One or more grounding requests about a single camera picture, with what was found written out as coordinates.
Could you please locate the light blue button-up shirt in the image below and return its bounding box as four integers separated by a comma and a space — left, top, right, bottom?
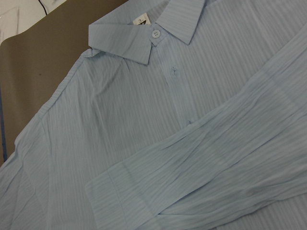
0, 0, 307, 230

